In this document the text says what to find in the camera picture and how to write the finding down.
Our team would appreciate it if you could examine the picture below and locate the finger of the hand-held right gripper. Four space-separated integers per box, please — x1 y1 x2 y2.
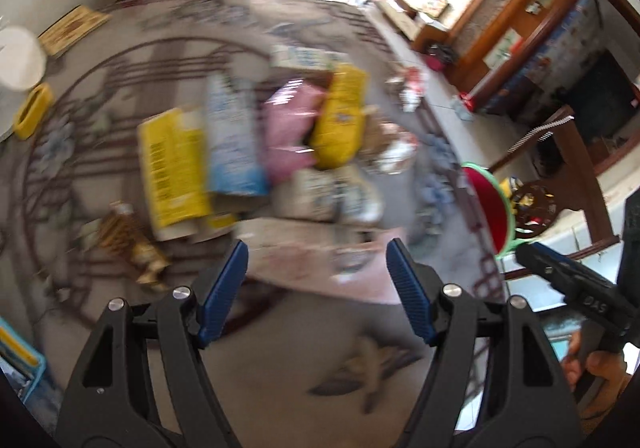
515 242 571 281

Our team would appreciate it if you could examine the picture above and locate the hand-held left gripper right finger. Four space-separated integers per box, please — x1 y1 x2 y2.
387 238 583 448

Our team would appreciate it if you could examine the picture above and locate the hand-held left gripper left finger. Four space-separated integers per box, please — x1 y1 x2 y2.
54 239 249 448

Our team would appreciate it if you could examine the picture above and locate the green rimmed red trash bin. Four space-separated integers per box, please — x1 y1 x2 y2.
459 162 519 260

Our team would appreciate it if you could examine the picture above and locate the pink packet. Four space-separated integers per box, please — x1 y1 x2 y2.
234 217 407 305
264 80 327 181

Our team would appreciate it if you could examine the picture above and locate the brown wrapper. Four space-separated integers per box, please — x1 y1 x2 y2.
95 201 170 288

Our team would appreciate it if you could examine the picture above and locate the white blue soft packet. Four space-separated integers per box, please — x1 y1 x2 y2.
274 164 385 225

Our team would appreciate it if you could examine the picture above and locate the yellow barcode carton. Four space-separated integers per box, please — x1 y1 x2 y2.
137 107 212 241

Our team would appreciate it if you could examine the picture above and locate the light blue tall carton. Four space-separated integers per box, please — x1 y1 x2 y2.
205 72 272 199

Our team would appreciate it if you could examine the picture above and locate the yellow orange box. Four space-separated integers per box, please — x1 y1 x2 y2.
309 63 369 170

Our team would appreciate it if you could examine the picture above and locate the person's right hand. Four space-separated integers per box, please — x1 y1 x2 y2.
560 331 633 421

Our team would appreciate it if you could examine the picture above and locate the white appliance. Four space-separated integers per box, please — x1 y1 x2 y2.
501 215 623 315

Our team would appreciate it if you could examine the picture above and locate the carved wooden chair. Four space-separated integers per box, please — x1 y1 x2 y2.
487 104 623 274

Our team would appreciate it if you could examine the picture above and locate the beige crumpled wrapper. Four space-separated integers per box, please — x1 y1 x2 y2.
369 121 422 175

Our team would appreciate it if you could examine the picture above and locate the broom with dustpan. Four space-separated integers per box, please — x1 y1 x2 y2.
451 90 482 121

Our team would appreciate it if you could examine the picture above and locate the red white crumpled wrapper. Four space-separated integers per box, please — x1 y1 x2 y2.
386 64 430 113

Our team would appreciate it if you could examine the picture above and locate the blue plastic tray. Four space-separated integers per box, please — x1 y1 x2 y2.
0 315 49 408

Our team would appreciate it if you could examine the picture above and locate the small red bin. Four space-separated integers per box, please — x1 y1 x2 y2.
426 43 459 73

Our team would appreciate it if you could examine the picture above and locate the white blue milk carton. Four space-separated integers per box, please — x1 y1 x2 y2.
270 44 351 75

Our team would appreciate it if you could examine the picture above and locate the small yellow box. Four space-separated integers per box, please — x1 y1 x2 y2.
13 82 55 140

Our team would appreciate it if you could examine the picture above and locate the low television cabinet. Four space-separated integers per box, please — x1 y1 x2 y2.
350 0 452 45

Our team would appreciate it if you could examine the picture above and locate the white round container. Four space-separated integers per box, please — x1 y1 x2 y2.
0 26 48 92

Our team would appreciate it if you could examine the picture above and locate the white coiled cable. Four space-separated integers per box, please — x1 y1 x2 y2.
506 116 574 155

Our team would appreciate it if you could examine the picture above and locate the blue wall poster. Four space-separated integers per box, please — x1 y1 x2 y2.
480 0 608 125

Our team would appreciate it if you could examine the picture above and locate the white wall poster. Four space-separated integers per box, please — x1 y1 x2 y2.
481 27 524 70

